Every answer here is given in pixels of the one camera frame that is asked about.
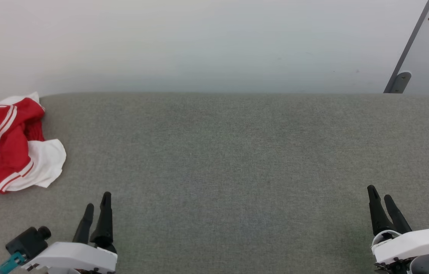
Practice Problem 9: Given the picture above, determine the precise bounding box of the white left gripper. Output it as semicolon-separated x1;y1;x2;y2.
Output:
28;191;118;274

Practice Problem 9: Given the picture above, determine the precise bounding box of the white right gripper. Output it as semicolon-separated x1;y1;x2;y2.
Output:
367;185;429;274

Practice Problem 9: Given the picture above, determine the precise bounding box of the red and white shirt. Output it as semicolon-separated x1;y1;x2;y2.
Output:
0;91;67;194

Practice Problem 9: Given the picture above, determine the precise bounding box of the teal left camera connector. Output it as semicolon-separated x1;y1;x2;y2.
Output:
0;252;28;274

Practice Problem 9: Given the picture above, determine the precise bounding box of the grey metal door bracket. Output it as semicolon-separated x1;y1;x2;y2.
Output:
391;71;412;94

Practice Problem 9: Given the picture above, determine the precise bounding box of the grey metal door frame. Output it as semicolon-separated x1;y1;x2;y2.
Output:
383;0;429;94

